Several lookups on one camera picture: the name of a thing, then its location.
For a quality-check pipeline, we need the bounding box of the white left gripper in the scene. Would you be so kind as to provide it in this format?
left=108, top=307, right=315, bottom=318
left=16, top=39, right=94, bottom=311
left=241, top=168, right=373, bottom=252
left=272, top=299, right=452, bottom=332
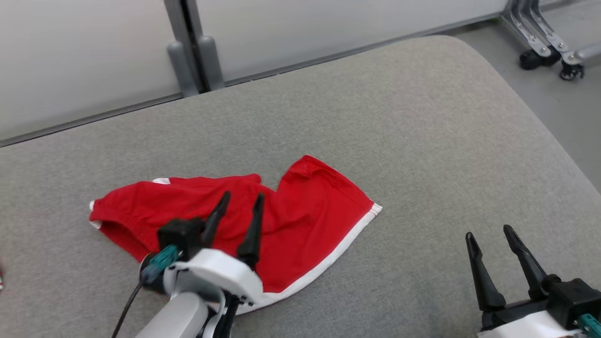
left=162, top=191, right=265, bottom=305

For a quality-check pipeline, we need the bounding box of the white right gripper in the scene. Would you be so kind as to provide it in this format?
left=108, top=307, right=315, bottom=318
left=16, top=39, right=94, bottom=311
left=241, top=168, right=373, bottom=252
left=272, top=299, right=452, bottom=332
left=465, top=224, right=583, bottom=338

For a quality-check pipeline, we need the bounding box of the red shorts white trim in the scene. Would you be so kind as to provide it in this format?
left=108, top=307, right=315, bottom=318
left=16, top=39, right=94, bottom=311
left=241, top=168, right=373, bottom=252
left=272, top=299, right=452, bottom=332
left=89, top=155, right=383, bottom=316

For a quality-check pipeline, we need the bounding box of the black caster wheel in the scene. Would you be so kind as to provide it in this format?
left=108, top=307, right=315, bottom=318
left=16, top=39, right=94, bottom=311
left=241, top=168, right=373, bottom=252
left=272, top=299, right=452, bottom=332
left=519, top=49, right=560, bottom=71
left=559, top=63, right=586, bottom=81

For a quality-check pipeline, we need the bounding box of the grey metal stand base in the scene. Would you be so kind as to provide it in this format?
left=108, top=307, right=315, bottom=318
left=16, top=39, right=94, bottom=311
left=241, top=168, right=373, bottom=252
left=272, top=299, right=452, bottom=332
left=500, top=0, right=601, bottom=66

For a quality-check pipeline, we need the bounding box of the teal left camera connector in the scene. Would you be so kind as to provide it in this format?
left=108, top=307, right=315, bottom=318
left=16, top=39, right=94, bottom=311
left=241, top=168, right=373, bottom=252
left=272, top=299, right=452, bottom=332
left=140, top=244, right=182, bottom=285

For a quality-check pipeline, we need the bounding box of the teal camera connector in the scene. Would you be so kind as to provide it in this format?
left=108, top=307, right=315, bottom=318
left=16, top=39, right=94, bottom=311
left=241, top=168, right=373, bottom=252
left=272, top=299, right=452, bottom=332
left=140, top=244, right=182, bottom=285
left=578, top=314, right=601, bottom=337

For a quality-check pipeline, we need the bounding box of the teal right camera connector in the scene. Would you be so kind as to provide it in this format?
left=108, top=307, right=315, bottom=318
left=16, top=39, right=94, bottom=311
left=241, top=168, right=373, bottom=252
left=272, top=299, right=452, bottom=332
left=578, top=314, right=601, bottom=337

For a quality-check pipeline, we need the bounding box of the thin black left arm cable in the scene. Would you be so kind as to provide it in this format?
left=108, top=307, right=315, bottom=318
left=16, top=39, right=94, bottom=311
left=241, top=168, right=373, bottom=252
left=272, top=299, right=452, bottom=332
left=112, top=281, right=144, bottom=338

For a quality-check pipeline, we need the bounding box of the grey cylindrical post bumper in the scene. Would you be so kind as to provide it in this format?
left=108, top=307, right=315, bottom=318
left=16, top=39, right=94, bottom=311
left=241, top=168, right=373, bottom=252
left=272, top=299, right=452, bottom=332
left=167, top=41, right=200, bottom=98
left=197, top=35, right=226, bottom=92

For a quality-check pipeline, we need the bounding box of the grey metal partition post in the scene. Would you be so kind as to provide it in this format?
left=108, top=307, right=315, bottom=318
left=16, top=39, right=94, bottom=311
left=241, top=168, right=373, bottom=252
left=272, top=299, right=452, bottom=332
left=163, top=0, right=212, bottom=93

